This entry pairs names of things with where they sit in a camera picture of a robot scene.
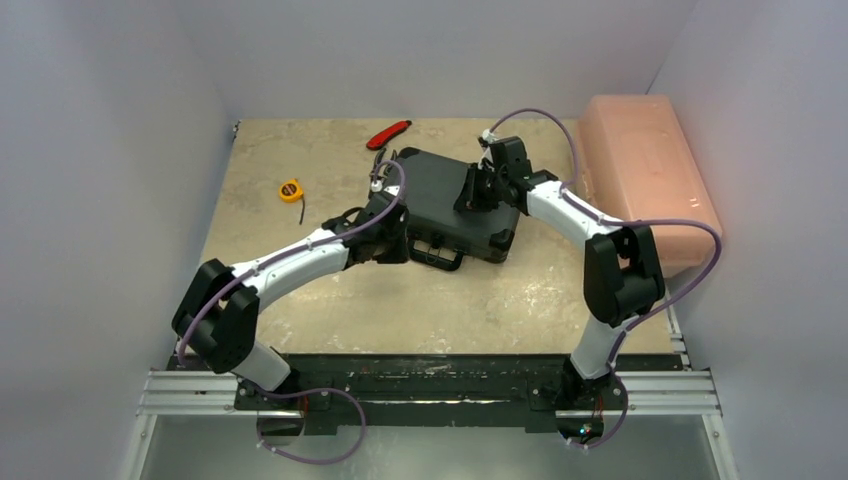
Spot black poker set case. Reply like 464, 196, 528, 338
391, 147, 520, 272

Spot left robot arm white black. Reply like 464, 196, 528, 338
172, 193, 409, 409

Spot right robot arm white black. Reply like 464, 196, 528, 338
454, 135, 665, 407

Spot black pliers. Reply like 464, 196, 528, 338
368, 147, 398, 197

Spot yellow tape measure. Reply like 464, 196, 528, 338
277, 179, 306, 225

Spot pink plastic storage box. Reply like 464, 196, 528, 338
573, 93, 725, 280

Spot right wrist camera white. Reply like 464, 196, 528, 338
478, 129, 498, 169

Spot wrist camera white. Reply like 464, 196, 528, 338
478, 129, 498, 169
368, 179, 404, 198

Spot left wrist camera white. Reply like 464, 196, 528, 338
368, 179, 404, 198

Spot red handled knife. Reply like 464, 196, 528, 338
365, 120, 413, 151

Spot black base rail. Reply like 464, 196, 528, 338
151, 354, 687, 438

